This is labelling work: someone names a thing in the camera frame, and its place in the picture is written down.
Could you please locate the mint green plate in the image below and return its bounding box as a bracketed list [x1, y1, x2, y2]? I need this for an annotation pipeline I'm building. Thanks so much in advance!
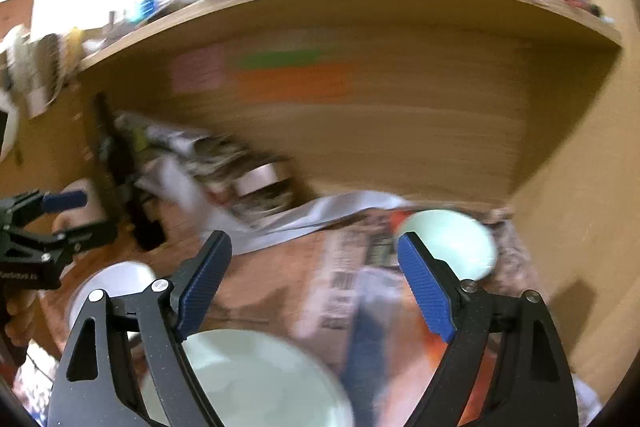
[140, 329, 356, 427]

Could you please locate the mint green bowl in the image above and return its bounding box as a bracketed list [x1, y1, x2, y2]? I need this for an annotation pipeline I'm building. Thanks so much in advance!
[400, 209, 499, 284]

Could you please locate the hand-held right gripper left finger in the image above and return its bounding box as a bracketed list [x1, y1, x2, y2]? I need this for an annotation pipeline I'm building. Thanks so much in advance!
[47, 229, 233, 427]

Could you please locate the person's left hand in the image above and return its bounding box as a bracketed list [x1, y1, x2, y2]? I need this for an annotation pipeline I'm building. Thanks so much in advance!
[4, 293, 42, 350]

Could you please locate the green sticky note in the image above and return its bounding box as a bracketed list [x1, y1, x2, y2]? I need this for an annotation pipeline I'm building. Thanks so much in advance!
[240, 49, 322, 69]

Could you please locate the orange sticky note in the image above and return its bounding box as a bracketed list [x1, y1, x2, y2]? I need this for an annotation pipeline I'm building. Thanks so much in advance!
[234, 63, 352, 98]

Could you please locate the pink sticky note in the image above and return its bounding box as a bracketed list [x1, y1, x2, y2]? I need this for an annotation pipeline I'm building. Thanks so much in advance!
[170, 47, 227, 96]

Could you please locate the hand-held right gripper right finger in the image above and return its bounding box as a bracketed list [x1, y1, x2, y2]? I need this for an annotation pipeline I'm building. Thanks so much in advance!
[397, 231, 581, 427]

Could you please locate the dark wine bottle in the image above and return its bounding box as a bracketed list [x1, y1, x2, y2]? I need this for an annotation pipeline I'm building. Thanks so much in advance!
[92, 92, 167, 253]

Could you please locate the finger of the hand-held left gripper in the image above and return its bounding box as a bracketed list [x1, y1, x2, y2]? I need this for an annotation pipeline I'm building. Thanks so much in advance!
[10, 189, 89, 221]
[49, 220, 119, 259]

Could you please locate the stack of newspapers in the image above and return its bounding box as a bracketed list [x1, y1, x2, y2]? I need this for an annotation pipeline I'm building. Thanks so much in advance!
[115, 112, 302, 229]

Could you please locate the white plate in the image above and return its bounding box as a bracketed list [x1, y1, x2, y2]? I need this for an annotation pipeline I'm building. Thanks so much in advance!
[67, 261, 159, 330]

